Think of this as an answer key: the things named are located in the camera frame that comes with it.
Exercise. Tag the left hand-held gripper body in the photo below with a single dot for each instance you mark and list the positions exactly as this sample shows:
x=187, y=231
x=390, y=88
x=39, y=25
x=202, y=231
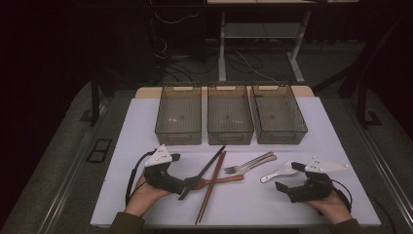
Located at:
x=162, y=180

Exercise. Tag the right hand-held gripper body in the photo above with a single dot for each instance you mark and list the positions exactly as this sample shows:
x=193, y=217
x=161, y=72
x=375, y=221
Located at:
x=315, y=190

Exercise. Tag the white ceramic spoon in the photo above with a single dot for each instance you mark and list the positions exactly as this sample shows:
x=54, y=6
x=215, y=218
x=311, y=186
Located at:
x=281, y=171

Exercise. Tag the brown wooden chopstick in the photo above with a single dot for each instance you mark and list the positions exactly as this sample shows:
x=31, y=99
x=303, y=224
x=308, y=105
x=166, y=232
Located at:
x=206, y=195

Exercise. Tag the grey transparent plastic bin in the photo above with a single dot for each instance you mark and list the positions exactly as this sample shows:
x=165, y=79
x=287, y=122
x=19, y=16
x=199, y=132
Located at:
x=279, y=113
x=188, y=139
x=220, y=104

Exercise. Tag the black chopstick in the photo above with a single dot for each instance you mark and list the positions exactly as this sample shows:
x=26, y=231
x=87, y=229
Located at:
x=210, y=162

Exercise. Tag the metal fork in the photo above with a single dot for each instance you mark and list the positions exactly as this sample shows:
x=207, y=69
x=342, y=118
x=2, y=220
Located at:
x=232, y=169

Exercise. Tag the person's left hand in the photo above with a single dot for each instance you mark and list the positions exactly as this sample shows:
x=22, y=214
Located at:
x=142, y=198

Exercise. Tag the white table mat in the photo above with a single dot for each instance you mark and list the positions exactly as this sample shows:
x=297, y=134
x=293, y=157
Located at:
x=259, y=214

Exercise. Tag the black metal stand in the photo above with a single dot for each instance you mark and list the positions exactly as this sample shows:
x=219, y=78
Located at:
x=94, y=97
x=362, y=104

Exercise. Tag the metal floor rail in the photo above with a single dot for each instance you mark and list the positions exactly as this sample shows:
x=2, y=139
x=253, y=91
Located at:
x=389, y=175
x=65, y=182

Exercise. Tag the white metal frame desk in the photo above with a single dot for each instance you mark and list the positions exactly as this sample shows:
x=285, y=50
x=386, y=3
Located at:
x=222, y=48

